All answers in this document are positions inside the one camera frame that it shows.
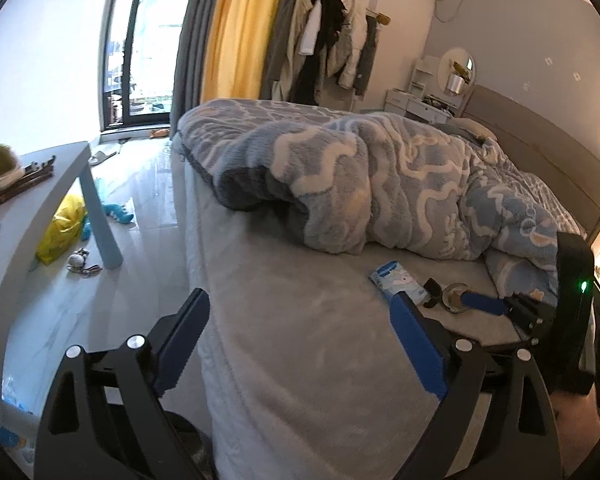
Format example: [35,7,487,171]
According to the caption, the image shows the brown tape roll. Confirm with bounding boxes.
[442,283,469,314]

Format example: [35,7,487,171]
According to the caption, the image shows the blue tissue pack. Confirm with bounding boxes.
[370,260,429,306]

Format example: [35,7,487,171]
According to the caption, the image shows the black curved plastic piece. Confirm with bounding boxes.
[422,278,443,309]

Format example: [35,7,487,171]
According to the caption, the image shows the grey bed headboard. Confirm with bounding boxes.
[460,84,600,243]

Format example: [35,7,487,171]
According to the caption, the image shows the grey bed sheet mattress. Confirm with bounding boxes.
[172,148,531,480]

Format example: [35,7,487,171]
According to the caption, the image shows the blue grey fleece blanket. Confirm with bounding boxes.
[175,99,579,304]

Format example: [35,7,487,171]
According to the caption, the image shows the yellow plastic bag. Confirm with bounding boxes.
[35,194,86,266]

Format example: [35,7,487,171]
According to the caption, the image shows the white dressing table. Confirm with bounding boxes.
[384,55,462,124]

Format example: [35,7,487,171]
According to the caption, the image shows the blue plush toy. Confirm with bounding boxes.
[81,204,134,242]

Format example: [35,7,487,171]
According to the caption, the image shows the light blue side table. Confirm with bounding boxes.
[0,141,123,434]

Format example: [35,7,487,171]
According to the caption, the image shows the round vanity mirror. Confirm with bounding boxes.
[437,47,476,96]

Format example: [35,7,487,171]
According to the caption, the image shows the dark wooden sticks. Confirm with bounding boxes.
[0,155,56,206]

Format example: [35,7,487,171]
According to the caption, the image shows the hanging clothes on rack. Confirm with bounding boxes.
[266,0,390,105]

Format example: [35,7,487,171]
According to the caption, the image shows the grey curtain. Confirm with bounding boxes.
[170,0,216,136]

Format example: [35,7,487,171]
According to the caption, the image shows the yellow curtain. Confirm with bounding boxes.
[200,0,279,103]

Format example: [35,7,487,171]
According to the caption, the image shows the black framed window door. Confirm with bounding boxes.
[99,0,188,131]

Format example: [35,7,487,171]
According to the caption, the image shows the keychain on floor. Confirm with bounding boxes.
[66,248,102,278]

